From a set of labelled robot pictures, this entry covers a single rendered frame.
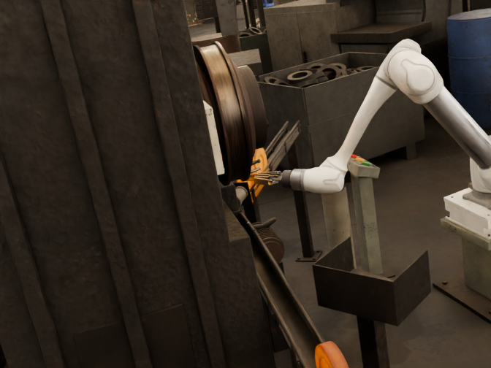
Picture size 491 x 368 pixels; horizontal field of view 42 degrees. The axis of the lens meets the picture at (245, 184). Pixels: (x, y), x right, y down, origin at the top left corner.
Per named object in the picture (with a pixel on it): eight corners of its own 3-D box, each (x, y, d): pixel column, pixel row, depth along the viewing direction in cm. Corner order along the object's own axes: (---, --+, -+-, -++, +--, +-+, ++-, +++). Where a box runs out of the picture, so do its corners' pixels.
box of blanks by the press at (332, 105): (317, 194, 445) (301, 84, 420) (257, 171, 515) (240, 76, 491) (428, 152, 488) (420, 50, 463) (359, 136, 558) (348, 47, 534)
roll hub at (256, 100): (258, 159, 207) (243, 73, 199) (238, 140, 234) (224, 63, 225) (275, 155, 208) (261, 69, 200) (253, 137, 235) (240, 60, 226)
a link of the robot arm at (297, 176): (309, 186, 274) (295, 185, 276) (307, 166, 270) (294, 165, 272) (303, 194, 266) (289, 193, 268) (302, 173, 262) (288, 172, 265)
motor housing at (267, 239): (273, 358, 272) (252, 242, 255) (259, 332, 293) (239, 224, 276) (302, 349, 274) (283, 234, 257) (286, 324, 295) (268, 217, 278)
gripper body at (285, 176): (290, 191, 268) (269, 190, 271) (296, 184, 275) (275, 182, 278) (288, 174, 265) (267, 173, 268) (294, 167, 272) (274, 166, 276)
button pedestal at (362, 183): (367, 287, 314) (353, 167, 295) (348, 267, 337) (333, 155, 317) (397, 278, 317) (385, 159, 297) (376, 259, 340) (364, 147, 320)
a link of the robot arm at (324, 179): (302, 194, 264) (310, 190, 276) (340, 196, 258) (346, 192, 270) (302, 168, 263) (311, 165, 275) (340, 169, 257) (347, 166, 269)
